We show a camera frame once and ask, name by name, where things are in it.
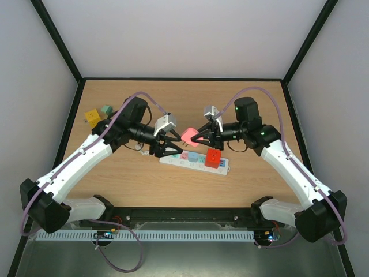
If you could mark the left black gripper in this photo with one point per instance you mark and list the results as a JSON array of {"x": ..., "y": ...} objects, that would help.
[{"x": 159, "y": 150}]

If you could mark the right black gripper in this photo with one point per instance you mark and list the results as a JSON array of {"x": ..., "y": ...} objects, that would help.
[{"x": 217, "y": 136}]

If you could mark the pink plug adapter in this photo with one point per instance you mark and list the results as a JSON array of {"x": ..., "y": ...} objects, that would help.
[{"x": 187, "y": 135}]

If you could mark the red cube socket adapter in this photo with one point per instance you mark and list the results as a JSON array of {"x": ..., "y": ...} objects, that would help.
[{"x": 213, "y": 158}]

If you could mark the blue usb charger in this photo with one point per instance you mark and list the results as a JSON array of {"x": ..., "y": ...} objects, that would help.
[{"x": 193, "y": 157}]

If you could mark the white power strip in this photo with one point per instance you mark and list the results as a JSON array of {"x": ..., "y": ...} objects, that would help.
[{"x": 181, "y": 160}]

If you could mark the green plug adapter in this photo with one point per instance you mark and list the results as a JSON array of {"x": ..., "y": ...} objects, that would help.
[{"x": 107, "y": 110}]

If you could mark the yellow cube socket adapter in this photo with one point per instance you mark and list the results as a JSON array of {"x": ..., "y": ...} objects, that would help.
[{"x": 92, "y": 117}]

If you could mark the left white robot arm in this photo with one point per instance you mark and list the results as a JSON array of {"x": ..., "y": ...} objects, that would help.
[{"x": 45, "y": 200}]

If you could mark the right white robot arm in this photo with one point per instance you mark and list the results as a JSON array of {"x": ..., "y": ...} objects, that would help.
[{"x": 320, "y": 210}]

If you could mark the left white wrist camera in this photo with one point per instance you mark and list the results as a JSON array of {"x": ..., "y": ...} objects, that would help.
[{"x": 165, "y": 123}]

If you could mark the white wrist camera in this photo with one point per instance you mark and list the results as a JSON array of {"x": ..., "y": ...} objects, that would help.
[
  {"x": 165, "y": 123},
  {"x": 210, "y": 113}
]

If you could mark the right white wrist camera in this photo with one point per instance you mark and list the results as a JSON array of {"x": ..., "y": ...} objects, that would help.
[{"x": 210, "y": 113}]

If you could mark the light blue cable duct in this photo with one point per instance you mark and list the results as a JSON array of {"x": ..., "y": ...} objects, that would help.
[{"x": 149, "y": 236}]

